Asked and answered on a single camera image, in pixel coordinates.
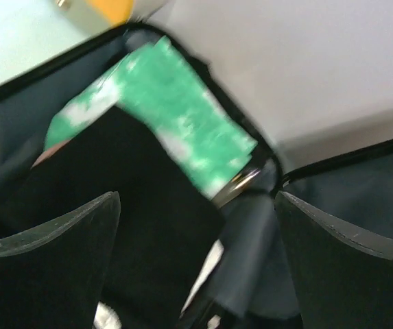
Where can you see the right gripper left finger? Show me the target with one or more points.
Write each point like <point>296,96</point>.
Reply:
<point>51,276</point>

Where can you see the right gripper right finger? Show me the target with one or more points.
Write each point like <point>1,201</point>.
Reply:
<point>342,274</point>

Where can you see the yellow Pikachu suitcase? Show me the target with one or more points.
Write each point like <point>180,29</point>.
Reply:
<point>355,187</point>

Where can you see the black garment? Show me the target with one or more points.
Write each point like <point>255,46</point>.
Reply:
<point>166,227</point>

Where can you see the white fluffy towel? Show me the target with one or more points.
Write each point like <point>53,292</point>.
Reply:
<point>106,317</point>

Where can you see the silver metal padlock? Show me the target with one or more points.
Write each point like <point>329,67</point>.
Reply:
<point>235,187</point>

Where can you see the green white patterned towel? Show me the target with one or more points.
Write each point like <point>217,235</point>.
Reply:
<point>155,84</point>

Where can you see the pastel round drawer box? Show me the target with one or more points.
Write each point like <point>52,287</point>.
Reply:
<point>109,12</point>

